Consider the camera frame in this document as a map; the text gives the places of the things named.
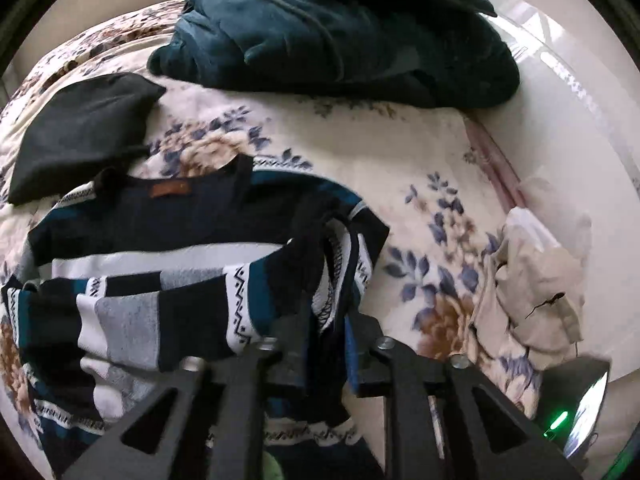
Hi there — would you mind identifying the navy white patterned knit sweater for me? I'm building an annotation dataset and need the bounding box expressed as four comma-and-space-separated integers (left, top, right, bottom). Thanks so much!
2, 155, 390, 479

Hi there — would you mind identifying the beige crumpled garment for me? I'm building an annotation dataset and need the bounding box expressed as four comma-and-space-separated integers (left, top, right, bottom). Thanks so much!
472, 207, 585, 370

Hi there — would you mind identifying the floral cream bed quilt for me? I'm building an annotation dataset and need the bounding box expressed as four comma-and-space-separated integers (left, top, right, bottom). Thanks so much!
1, 0, 540, 479

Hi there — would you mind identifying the black folded garment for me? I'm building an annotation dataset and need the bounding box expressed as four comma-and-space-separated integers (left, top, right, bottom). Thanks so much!
8, 73, 166, 206

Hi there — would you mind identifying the dark teal fleece garment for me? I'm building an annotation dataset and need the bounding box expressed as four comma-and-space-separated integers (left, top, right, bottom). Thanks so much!
148, 0, 520, 110

